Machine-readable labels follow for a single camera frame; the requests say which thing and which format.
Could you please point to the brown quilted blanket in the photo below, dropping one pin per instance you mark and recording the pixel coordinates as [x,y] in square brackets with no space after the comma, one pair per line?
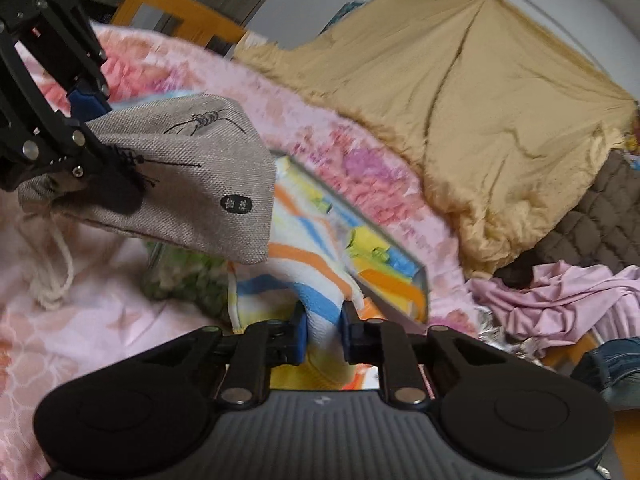
[600,210]

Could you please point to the pink floral bedsheet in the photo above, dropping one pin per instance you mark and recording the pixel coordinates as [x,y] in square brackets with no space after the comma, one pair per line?
[350,140]

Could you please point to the pink garment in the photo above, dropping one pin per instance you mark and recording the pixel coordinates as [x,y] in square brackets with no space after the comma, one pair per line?
[560,300]

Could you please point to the white striped towel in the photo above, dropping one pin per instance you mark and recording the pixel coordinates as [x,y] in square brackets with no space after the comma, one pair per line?
[300,260]

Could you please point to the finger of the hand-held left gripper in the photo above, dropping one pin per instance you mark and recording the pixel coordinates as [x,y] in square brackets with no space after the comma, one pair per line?
[95,162]
[87,105]

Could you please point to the blue jeans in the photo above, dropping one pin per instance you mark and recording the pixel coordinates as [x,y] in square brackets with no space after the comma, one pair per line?
[610,365]

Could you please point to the patterned fringed cloth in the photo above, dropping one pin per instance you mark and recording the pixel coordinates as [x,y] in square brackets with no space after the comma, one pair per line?
[500,340]

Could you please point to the green patterned bag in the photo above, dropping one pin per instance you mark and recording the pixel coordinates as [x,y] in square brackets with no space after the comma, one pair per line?
[185,280]

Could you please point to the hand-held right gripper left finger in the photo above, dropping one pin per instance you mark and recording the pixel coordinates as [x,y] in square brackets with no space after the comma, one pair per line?
[299,335]

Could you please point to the yellow quilt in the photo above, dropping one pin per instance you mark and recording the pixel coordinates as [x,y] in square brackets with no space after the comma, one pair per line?
[450,85]

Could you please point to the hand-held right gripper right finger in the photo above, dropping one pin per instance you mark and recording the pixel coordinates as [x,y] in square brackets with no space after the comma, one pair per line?
[356,342]

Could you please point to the blue patterned cloth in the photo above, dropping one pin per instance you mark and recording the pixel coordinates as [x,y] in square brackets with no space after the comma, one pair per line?
[345,15]

